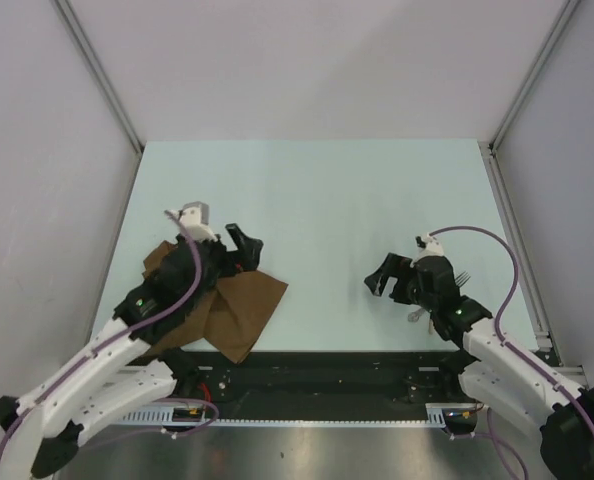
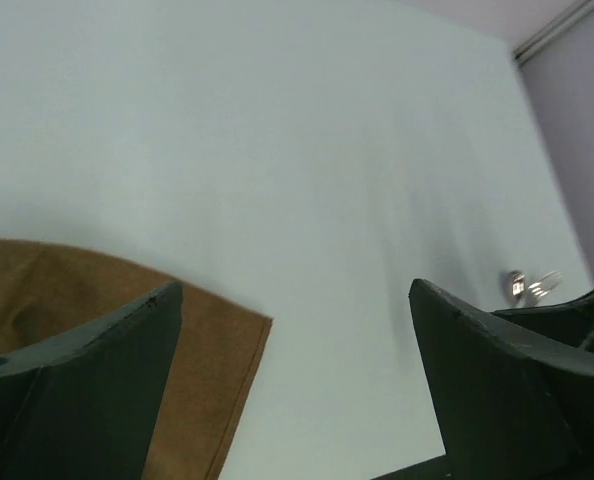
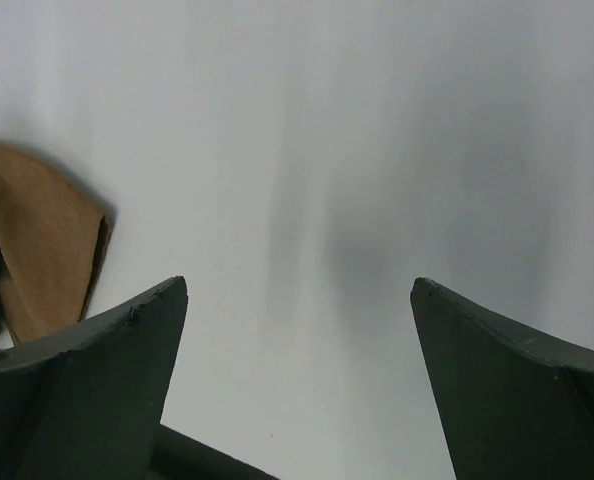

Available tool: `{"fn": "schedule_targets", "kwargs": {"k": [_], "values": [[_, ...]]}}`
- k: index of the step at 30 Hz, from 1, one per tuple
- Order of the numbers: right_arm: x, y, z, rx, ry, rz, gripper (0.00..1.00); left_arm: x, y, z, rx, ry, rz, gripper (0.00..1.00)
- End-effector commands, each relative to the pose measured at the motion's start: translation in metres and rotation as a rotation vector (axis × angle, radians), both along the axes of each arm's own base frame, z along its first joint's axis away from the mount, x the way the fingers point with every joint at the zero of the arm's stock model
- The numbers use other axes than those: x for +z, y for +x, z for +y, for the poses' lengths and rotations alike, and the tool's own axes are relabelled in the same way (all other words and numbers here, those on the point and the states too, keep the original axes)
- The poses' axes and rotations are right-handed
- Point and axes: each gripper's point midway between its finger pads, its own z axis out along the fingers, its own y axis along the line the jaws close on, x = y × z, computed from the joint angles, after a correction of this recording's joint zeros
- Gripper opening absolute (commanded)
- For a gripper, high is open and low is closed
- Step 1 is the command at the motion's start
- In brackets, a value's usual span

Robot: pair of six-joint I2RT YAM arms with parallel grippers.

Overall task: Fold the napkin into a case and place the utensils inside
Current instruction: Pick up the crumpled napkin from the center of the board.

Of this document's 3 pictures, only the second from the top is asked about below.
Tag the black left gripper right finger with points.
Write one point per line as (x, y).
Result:
(512, 390)

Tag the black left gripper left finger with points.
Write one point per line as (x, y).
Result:
(83, 404)

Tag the brown cloth napkin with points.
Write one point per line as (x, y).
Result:
(46, 289)

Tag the silver fork wooden handle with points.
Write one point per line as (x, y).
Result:
(544, 286)

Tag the right aluminium frame post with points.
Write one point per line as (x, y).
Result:
(561, 24)

